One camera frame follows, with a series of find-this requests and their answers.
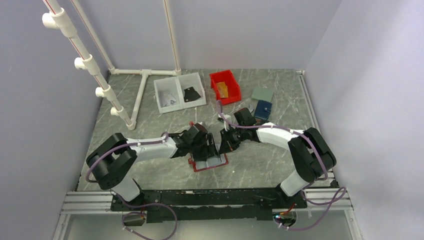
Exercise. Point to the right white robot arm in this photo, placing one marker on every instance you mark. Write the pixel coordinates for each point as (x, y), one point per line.
(311, 155)

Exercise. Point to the blue card holder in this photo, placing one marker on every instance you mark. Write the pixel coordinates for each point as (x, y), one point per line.
(263, 110)

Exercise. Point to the white divided tray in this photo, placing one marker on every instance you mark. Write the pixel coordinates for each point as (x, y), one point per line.
(177, 84)

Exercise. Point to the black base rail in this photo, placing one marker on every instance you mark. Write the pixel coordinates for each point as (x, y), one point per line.
(209, 204)

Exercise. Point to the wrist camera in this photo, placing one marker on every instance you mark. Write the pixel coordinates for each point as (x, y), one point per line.
(193, 127)
(226, 121)

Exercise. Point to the white pvc pipe frame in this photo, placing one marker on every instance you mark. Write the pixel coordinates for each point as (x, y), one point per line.
(57, 18)

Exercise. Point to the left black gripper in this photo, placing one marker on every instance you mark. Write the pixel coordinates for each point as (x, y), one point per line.
(212, 151)

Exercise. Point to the cards in white tray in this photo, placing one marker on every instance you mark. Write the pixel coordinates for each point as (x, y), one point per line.
(166, 98)

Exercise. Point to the orange card in bin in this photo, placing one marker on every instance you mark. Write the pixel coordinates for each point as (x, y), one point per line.
(222, 90)

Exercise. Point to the red handled adjustable wrench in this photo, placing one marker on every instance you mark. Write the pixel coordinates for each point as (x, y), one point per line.
(251, 108)

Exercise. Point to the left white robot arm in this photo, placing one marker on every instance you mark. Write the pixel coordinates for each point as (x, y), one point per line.
(109, 164)

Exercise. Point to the red card holder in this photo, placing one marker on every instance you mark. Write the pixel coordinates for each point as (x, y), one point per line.
(210, 163)

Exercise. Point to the red plastic bin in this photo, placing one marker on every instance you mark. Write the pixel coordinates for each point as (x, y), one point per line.
(233, 87)

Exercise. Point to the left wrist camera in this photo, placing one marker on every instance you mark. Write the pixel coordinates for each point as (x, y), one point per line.
(193, 127)

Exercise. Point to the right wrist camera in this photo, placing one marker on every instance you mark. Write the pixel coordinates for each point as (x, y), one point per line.
(226, 121)

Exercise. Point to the green card holder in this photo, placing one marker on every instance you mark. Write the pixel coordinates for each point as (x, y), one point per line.
(262, 94)

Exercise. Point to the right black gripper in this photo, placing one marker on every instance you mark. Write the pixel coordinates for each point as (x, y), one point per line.
(226, 145)

